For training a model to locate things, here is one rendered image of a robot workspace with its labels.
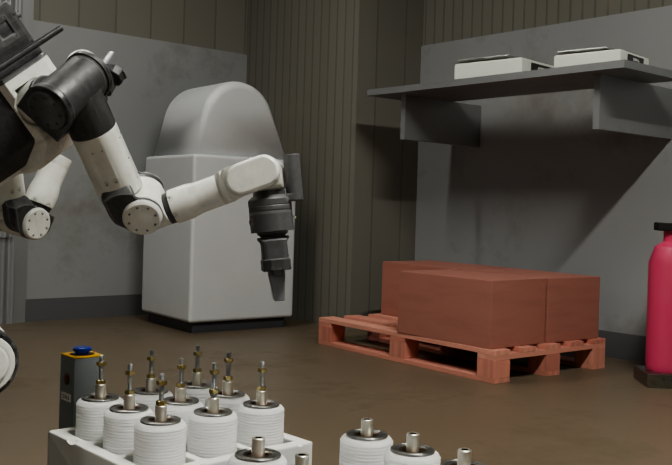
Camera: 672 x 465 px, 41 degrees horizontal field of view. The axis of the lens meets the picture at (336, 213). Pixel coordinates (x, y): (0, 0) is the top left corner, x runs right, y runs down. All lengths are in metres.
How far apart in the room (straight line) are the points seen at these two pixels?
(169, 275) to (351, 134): 1.23
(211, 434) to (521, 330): 2.10
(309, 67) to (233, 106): 0.69
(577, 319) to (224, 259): 1.79
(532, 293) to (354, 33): 1.92
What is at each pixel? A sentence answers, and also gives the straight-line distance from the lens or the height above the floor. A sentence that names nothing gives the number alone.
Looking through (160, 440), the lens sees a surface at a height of 0.23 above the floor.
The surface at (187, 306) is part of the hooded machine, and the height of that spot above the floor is 0.14.
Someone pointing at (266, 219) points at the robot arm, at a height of 0.63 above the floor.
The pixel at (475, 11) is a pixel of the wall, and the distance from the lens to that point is 5.00.
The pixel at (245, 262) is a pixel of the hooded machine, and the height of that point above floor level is 0.36.
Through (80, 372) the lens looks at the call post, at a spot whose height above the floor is 0.28.
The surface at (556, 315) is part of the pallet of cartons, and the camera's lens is 3.81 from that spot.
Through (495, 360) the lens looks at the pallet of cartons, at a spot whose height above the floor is 0.09.
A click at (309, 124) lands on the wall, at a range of 5.12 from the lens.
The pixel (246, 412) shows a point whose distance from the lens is 1.83.
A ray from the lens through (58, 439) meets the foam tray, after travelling 1.94.
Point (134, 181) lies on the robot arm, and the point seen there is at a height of 0.70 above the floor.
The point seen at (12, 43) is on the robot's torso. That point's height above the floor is 0.96.
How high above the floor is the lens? 0.66
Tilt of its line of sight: level
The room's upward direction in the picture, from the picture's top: 2 degrees clockwise
